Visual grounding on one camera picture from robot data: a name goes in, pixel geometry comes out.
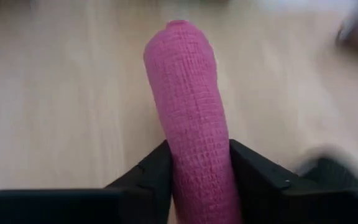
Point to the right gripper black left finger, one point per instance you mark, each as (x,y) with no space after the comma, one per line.
(135,202)

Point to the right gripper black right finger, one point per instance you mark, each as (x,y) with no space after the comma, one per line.
(266,199)

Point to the pink bandage roll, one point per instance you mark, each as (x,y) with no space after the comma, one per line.
(191,109)

